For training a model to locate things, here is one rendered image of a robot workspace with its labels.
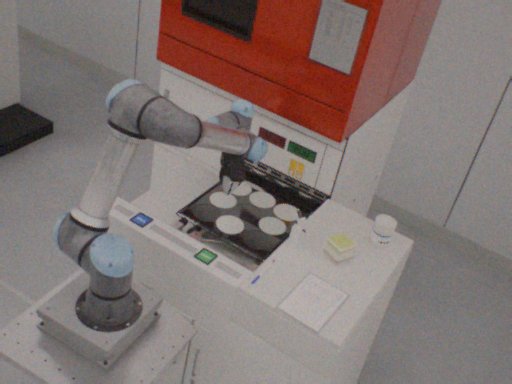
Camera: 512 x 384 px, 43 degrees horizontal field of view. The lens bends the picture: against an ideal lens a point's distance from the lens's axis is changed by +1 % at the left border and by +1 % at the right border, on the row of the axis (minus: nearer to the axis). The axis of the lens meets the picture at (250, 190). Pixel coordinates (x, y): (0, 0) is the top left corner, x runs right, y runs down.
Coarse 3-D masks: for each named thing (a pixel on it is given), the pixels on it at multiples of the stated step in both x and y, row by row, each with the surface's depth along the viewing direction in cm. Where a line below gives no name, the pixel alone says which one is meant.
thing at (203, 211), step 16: (192, 208) 233; (208, 208) 234; (224, 208) 236; (240, 208) 238; (256, 208) 239; (272, 208) 241; (208, 224) 227; (256, 224) 231; (288, 224) 235; (240, 240) 223; (256, 240) 224; (272, 240) 226
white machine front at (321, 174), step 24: (168, 72) 256; (168, 96) 261; (192, 96) 255; (216, 96) 249; (264, 120) 242; (288, 144) 240; (312, 144) 235; (336, 144) 229; (216, 168) 265; (312, 168) 239; (336, 168) 234
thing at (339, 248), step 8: (328, 240) 210; (336, 240) 210; (344, 240) 211; (328, 248) 212; (336, 248) 208; (344, 248) 208; (352, 248) 210; (328, 256) 213; (336, 256) 209; (344, 256) 210; (352, 256) 213
